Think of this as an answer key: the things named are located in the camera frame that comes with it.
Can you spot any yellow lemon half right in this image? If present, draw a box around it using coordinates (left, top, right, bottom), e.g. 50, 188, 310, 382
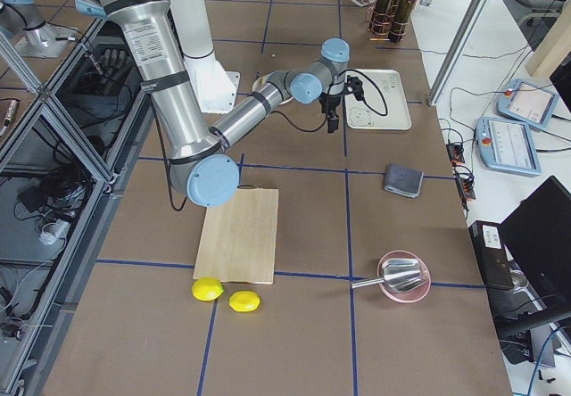
228, 290, 261, 313

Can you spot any aluminium frame post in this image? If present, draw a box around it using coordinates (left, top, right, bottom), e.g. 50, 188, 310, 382
427, 0, 489, 106

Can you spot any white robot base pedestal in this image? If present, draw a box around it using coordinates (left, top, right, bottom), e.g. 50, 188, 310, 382
170, 0, 240, 113

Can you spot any wooden cutting board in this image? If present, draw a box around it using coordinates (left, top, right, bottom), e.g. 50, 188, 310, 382
193, 188, 279, 285

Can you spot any teach pendant near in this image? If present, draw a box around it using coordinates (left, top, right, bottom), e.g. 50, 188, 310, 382
476, 117, 542, 177

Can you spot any yellow lemon half left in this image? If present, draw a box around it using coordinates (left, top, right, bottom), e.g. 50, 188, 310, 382
191, 277, 224, 301

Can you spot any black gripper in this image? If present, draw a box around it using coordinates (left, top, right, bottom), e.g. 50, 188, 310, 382
319, 76, 362, 134

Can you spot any white bear tray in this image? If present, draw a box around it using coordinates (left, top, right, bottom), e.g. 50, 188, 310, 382
344, 69, 412, 131

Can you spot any metal scoop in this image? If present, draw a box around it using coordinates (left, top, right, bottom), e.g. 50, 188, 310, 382
351, 258, 427, 293

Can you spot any copper wire bottle rack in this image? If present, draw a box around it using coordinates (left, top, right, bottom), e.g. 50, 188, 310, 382
368, 5, 410, 43

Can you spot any black monitor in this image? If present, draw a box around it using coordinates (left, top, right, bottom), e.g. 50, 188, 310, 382
500, 176, 570, 305

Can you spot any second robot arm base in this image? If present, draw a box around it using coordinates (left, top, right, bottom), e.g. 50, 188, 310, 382
1, 0, 70, 59

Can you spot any pink plate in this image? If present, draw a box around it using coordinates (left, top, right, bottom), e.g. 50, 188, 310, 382
377, 250, 432, 303

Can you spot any teach pendant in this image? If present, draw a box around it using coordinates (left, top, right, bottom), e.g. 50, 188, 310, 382
476, 117, 542, 177
496, 79, 559, 131

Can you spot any teach pendant far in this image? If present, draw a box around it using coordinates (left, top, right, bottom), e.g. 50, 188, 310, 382
496, 79, 559, 131

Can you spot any white round plate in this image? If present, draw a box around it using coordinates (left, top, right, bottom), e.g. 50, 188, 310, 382
252, 76, 294, 106

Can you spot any grey folded cloth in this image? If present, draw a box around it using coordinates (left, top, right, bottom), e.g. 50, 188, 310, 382
383, 163, 424, 198

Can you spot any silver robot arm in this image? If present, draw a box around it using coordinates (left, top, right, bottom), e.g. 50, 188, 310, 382
75, 0, 350, 207

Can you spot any yellow lemon half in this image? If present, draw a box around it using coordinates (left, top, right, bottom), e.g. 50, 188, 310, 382
228, 290, 261, 313
191, 277, 224, 301

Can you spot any dark wine bottle lower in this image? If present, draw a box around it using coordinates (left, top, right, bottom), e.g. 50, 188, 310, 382
388, 0, 416, 43

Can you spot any black computer box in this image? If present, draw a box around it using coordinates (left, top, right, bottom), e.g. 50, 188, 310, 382
468, 220, 514, 291

